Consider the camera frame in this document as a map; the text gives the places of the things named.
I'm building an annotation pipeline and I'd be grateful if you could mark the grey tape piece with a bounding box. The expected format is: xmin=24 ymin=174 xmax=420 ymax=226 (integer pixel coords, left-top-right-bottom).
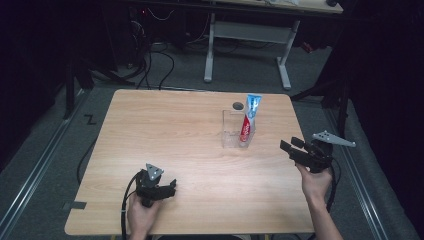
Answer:
xmin=62 ymin=200 xmax=88 ymax=211

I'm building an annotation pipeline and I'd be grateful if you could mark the person's left hand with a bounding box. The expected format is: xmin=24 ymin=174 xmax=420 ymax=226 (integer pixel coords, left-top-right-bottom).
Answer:
xmin=126 ymin=191 xmax=164 ymax=235

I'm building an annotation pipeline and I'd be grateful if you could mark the black floor cable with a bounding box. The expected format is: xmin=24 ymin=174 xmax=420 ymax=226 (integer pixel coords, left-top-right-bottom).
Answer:
xmin=76 ymin=137 xmax=98 ymax=186

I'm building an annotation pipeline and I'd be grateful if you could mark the white-framed wooden desk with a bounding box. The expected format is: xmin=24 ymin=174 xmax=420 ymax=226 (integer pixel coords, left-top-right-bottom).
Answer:
xmin=203 ymin=0 xmax=345 ymax=91

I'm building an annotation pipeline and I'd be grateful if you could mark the black metal stand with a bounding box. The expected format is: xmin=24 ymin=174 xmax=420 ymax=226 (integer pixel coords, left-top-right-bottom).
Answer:
xmin=289 ymin=63 xmax=353 ymax=142
xmin=62 ymin=54 xmax=136 ymax=121

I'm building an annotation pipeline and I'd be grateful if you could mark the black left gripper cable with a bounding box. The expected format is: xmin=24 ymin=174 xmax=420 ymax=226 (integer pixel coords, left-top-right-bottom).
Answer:
xmin=120 ymin=170 xmax=143 ymax=240

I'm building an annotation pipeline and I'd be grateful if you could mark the blue white toothpaste tube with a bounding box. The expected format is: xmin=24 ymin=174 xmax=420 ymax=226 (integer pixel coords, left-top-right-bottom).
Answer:
xmin=238 ymin=93 xmax=264 ymax=144

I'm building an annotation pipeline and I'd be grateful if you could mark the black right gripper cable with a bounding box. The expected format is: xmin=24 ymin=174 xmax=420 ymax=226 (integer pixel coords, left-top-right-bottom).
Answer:
xmin=325 ymin=159 xmax=342 ymax=214

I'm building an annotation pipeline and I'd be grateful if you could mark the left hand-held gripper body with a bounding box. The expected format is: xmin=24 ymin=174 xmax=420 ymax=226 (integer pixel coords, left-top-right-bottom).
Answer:
xmin=134 ymin=162 xmax=168 ymax=208

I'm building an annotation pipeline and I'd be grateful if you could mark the person's right hand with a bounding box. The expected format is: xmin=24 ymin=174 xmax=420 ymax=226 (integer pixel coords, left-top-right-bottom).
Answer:
xmin=295 ymin=163 xmax=333 ymax=202

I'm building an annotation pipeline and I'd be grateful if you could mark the metal floor rail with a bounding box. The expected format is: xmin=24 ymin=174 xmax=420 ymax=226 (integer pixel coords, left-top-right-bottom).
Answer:
xmin=323 ymin=105 xmax=390 ymax=240
xmin=0 ymin=87 xmax=92 ymax=235

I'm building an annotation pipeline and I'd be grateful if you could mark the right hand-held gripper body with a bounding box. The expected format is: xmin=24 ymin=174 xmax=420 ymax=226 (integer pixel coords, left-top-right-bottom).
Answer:
xmin=289 ymin=130 xmax=357 ymax=175

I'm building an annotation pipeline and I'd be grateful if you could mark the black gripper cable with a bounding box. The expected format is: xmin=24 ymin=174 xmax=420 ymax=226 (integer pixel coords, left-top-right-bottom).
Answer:
xmin=325 ymin=159 xmax=342 ymax=214
xmin=120 ymin=170 xmax=143 ymax=240

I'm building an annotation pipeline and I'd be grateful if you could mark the bundle of black cables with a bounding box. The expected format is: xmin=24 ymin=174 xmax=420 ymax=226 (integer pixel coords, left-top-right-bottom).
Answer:
xmin=128 ymin=8 xmax=176 ymax=91

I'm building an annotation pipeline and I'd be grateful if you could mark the clear plastic container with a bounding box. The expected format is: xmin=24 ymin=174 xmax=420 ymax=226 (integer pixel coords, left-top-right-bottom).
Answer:
xmin=221 ymin=109 xmax=257 ymax=150

